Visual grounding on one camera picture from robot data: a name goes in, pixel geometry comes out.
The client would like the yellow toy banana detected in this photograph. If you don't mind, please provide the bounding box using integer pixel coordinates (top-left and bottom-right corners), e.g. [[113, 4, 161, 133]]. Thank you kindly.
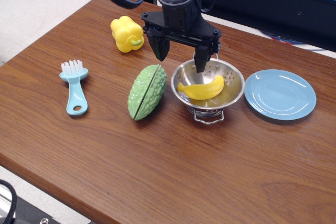
[[177, 76, 224, 100]]

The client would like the yellow toy bell pepper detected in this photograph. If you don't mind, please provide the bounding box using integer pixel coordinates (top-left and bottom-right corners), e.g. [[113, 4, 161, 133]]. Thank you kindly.
[[110, 16, 144, 53]]

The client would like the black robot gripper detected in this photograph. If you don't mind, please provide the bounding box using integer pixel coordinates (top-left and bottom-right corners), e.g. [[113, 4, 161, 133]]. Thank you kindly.
[[141, 0, 222, 73]]

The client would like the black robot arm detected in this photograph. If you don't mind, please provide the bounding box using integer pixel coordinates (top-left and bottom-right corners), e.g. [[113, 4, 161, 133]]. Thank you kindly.
[[141, 0, 222, 73]]

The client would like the light blue dish brush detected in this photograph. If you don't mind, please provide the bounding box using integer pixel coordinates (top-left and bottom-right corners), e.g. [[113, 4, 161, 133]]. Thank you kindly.
[[59, 60, 89, 116]]

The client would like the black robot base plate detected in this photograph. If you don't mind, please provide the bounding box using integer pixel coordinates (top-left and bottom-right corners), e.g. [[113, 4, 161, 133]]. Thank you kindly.
[[0, 195, 92, 224]]

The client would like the dark blue metal frame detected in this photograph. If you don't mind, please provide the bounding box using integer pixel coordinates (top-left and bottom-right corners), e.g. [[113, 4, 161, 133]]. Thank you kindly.
[[128, 0, 336, 52]]

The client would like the steel colander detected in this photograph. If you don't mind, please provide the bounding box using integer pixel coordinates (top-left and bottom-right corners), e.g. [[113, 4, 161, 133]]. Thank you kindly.
[[170, 56, 245, 125]]

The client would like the green toy bitter melon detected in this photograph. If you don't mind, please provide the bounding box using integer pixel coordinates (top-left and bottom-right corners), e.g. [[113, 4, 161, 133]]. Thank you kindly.
[[128, 65, 167, 121]]

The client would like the blue plate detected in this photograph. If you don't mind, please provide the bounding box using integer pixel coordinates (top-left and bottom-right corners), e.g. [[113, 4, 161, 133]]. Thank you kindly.
[[245, 69, 317, 121]]

